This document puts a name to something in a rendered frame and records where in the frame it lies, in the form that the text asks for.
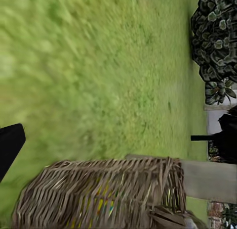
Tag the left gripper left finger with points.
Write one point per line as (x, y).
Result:
(12, 138)

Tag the wicker basket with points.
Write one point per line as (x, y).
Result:
(66, 195)

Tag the easter egg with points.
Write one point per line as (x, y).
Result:
(100, 204)

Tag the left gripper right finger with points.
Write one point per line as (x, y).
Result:
(229, 139)

